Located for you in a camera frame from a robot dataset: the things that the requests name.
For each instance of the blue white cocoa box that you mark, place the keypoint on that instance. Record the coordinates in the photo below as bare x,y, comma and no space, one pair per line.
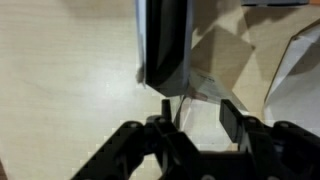
164,34

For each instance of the tan cardboard box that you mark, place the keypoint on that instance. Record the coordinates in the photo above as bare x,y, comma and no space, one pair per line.
217,59

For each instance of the orange white Tazo tea carton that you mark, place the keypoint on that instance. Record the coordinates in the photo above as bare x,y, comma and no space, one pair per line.
279,2

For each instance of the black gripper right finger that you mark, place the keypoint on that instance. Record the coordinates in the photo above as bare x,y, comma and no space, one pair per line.
283,151

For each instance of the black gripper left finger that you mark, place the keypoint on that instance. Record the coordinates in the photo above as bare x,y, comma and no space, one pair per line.
125,150

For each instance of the white canvas tote bag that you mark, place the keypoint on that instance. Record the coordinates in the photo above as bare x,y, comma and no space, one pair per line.
294,94

